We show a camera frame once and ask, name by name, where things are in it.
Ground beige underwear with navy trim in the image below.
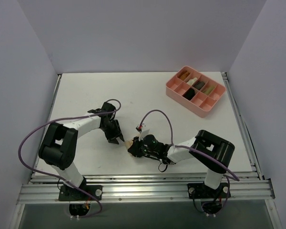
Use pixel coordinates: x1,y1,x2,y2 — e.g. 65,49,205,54
125,136,139,157

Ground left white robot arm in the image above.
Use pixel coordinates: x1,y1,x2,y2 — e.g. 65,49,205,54
39,101,124,200

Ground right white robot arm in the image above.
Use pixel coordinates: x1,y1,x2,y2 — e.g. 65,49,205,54
125,130,235,197

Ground black rolled cloth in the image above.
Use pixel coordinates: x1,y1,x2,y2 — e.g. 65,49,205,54
183,88,195,101

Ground pink compartment organizer box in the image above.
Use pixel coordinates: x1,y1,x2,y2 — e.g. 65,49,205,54
166,66,226,118

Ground white rolled cloth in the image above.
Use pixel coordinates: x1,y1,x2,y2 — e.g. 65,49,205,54
187,77,198,86

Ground orange rolled cloth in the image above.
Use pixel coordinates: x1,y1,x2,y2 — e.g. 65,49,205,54
178,71,190,81

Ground dark grey rolled cloth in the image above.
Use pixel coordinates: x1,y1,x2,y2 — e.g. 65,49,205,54
193,81,205,90

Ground olive rolled cloth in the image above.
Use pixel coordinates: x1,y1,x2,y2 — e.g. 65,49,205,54
201,86,215,95

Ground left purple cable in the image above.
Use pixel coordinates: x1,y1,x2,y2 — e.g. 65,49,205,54
18,99,122,218

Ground purple cable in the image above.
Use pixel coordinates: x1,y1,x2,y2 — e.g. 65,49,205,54
138,109,240,215
18,99,122,218

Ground thin black wire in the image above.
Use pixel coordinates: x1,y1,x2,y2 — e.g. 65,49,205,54
145,152,169,174

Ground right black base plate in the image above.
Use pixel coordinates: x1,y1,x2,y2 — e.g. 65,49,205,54
187,182,231,199

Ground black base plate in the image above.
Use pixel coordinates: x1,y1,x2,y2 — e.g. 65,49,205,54
187,182,231,199
58,185,103,201

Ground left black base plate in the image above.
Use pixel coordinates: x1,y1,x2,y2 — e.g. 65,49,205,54
58,185,103,201

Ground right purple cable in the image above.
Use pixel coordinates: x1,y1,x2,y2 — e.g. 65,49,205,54
138,109,240,215

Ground aluminium rail frame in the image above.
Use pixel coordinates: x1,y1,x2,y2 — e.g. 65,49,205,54
19,72,275,229

